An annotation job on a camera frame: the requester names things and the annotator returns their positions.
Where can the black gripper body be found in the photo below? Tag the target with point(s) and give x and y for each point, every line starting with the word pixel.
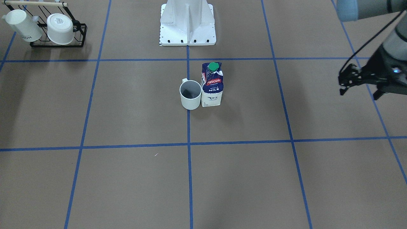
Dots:
pixel 372 69

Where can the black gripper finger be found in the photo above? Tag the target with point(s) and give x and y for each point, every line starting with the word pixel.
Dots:
pixel 350 75
pixel 345 87

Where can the black wire mug rack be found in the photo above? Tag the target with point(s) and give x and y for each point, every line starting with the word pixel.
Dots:
pixel 45 24

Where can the white mug with handle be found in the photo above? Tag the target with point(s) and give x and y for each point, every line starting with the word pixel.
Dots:
pixel 190 93

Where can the blue white milk carton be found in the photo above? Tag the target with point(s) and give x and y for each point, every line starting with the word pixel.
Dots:
pixel 212 84

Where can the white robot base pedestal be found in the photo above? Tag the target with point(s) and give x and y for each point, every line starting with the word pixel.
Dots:
pixel 187 22

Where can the white mug rack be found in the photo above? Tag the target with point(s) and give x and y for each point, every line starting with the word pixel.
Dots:
pixel 60 29
pixel 23 25

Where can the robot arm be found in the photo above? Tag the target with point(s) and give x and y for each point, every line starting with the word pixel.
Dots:
pixel 396 42

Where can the white mug rack far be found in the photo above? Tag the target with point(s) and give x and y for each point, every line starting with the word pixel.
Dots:
pixel 23 25

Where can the white mug rack near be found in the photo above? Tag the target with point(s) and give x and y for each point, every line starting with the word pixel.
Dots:
pixel 60 29

